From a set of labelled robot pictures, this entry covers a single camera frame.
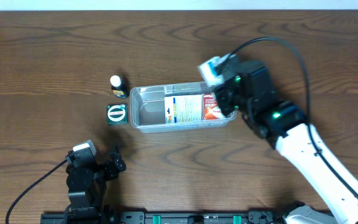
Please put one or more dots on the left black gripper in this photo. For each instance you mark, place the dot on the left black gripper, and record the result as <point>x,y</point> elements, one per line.
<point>109,168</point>

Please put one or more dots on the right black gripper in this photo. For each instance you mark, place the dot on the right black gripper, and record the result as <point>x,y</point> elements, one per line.
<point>224,99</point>

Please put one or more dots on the white Panadol box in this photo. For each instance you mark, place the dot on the white Panadol box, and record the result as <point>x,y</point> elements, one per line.
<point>208,71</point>

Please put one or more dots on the red and white box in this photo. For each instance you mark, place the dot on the red and white box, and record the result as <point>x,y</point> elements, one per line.
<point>211,109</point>

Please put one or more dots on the clear plastic container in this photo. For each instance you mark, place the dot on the clear plastic container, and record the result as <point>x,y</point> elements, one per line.
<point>148,110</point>

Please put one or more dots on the small dark bottle white cap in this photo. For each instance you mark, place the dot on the small dark bottle white cap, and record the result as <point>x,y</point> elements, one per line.
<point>119,86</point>

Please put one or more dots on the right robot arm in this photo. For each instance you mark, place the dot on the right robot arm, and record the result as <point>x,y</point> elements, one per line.
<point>297,140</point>

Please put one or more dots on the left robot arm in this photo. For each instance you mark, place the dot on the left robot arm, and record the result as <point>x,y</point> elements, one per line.
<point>86,183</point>

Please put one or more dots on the green round-logo box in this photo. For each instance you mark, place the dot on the green round-logo box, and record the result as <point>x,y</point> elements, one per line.
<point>116,114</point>

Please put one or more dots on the black mounting rail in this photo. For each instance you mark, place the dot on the black mounting rail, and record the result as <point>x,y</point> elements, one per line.
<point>217,218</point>

